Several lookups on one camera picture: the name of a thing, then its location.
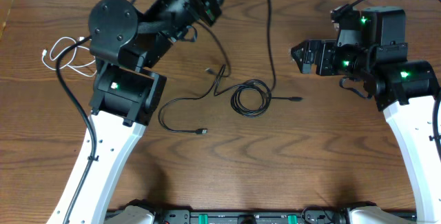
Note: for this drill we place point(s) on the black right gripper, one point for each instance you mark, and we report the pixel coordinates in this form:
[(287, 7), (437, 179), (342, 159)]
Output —
[(326, 49)]

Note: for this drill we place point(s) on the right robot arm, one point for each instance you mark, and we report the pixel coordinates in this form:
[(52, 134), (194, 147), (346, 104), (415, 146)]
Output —
[(371, 48)]

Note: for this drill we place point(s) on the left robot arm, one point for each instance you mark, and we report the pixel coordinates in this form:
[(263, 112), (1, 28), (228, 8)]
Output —
[(126, 44)]

